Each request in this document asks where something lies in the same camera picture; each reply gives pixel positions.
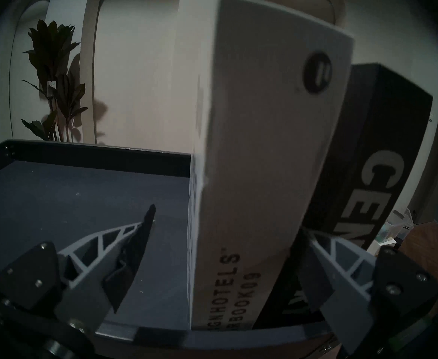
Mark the tall green potted plant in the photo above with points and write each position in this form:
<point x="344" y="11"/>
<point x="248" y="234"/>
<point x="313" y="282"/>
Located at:
<point x="52" y="51"/>

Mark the silver book small black lettering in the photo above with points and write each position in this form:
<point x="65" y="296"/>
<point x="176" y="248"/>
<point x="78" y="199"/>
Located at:
<point x="264" y="156"/>

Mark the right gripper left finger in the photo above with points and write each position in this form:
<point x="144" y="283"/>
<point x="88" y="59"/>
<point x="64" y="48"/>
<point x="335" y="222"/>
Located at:
<point x="28" y="279"/>

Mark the black CENTURY book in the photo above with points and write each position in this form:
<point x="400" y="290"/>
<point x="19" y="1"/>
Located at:
<point x="383" y="137"/>

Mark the black metal shelf cart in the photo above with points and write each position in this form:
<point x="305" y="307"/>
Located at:
<point x="73" y="197"/>

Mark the clear plastic storage container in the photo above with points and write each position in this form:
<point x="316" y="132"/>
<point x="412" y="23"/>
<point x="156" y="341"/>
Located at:
<point x="394" y="225"/>

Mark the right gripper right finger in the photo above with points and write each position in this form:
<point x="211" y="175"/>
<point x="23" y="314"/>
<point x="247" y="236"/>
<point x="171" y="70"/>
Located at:
<point x="398" y="287"/>

